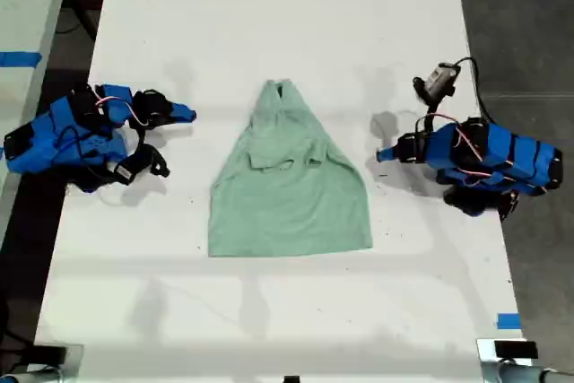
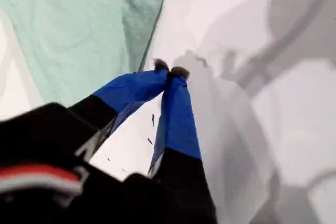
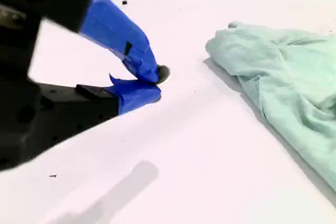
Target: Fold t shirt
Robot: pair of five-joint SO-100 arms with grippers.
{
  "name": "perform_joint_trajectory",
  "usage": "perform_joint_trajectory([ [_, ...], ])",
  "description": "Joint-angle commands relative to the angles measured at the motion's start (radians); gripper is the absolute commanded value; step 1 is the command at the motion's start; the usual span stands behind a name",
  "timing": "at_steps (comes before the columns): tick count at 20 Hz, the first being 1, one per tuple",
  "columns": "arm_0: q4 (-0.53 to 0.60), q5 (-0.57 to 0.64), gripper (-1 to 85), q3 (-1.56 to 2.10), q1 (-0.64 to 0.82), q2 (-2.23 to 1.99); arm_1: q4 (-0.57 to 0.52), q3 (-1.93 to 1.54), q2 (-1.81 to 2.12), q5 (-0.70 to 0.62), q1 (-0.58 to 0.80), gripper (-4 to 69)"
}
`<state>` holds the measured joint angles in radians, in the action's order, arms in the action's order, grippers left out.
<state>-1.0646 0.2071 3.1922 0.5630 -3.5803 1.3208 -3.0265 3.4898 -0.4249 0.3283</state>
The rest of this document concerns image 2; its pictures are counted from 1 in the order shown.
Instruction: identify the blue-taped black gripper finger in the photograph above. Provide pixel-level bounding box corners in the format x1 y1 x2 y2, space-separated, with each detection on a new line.
146 66 218 224
67 58 171 162

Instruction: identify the pale green T-shirt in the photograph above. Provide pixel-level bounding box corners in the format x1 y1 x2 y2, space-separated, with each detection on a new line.
0 0 170 109

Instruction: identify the red and white wire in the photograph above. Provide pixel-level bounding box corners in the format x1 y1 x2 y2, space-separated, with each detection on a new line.
0 164 82 194

